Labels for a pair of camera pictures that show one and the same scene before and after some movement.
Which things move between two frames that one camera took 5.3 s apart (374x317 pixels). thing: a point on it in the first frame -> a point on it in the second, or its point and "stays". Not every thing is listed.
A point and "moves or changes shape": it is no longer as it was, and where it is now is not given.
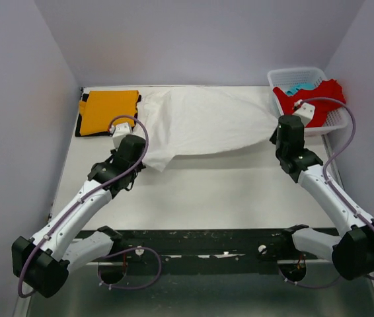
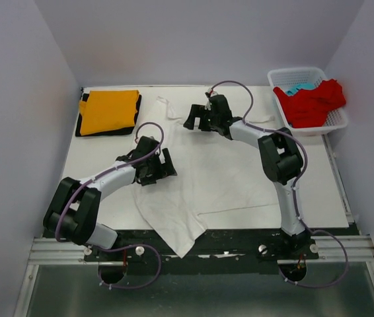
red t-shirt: [330, 88] stays
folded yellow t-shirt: [102, 110] stays
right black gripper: [273, 137] -> [196, 111]
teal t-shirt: [305, 86] stays
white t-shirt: [190, 120] moves or changes shape
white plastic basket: [337, 120] stays
